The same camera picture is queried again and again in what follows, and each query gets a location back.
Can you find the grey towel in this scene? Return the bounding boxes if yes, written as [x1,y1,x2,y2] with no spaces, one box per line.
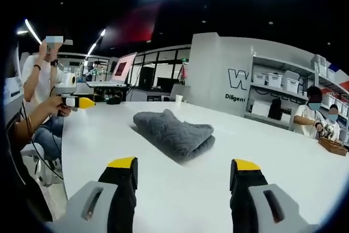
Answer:
[133,109,216,163]

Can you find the open laptop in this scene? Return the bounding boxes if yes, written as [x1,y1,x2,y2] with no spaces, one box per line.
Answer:
[86,51,138,88]

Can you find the person's left hand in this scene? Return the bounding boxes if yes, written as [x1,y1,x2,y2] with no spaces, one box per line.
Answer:
[48,94,73,118]

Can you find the ceiling light strip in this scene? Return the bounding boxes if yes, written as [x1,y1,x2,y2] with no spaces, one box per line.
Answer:
[23,18,44,45]

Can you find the black monitor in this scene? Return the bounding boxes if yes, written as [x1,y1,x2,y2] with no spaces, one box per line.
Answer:
[138,66,157,87]

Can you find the white chair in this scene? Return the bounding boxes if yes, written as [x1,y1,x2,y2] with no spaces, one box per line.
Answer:
[21,142,64,188]

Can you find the brown wooden tray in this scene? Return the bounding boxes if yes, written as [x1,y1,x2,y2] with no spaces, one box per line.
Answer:
[318,136,349,157]

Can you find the black bag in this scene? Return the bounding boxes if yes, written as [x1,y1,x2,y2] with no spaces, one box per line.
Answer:
[267,97,282,121]

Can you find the grey shelving unit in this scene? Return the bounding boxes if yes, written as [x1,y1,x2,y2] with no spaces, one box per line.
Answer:
[244,52,349,136]

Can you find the row of white storage boxes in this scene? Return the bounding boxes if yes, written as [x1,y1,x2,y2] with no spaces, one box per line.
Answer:
[252,54,349,117]

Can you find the black cable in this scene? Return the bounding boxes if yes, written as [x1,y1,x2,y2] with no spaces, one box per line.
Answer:
[21,101,65,182]

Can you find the white lettered partition wall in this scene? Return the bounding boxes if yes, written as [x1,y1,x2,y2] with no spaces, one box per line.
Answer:
[187,32,254,120]

